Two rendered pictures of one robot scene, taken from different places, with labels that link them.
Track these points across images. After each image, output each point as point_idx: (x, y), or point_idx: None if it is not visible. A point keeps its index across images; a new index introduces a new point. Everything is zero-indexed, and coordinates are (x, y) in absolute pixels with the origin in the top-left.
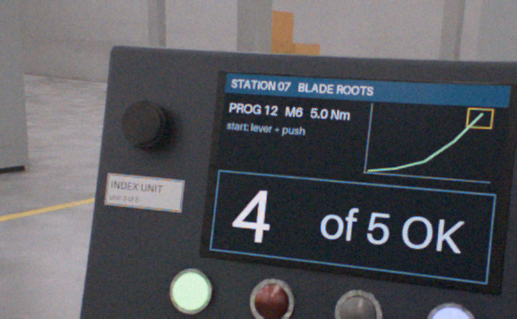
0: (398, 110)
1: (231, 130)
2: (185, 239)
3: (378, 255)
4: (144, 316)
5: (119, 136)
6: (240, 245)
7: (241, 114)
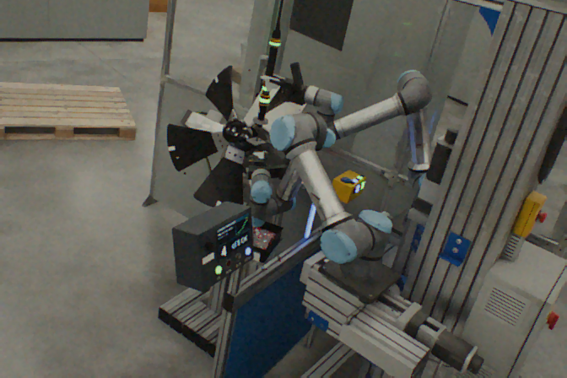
0: (238, 223)
1: (218, 239)
2: (215, 261)
3: (239, 246)
4: (212, 278)
5: (202, 251)
6: (223, 257)
7: (219, 235)
